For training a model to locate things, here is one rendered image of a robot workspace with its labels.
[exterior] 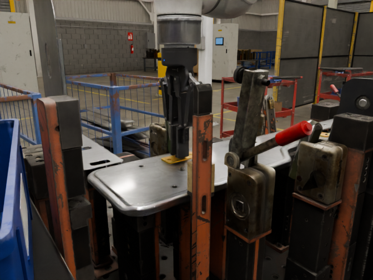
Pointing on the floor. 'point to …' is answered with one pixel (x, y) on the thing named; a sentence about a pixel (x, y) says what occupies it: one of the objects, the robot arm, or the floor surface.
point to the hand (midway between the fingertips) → (179, 140)
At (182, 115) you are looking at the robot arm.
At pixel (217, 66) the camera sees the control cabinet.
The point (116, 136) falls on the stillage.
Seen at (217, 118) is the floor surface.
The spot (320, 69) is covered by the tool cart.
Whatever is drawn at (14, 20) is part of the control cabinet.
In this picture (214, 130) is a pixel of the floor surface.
